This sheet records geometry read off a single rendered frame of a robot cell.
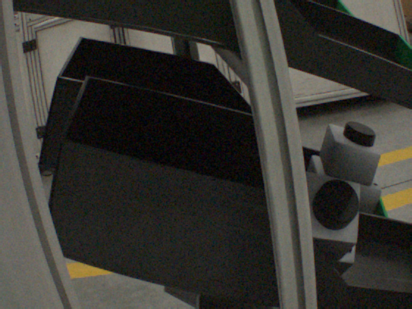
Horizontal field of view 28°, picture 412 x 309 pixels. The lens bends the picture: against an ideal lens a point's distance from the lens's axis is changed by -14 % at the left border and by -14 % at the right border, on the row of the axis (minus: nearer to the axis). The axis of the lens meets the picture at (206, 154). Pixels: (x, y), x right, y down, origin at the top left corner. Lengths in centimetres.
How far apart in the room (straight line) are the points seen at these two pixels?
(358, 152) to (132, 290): 256
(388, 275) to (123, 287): 267
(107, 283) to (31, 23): 153
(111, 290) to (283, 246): 277
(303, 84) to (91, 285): 171
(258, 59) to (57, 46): 389
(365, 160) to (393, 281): 14
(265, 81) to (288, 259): 10
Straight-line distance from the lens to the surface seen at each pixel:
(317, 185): 55
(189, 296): 72
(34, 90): 438
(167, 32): 48
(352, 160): 72
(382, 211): 73
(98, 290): 328
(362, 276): 62
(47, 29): 432
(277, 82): 46
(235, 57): 52
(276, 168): 48
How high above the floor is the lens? 153
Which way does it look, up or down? 21 degrees down
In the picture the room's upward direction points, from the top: 11 degrees counter-clockwise
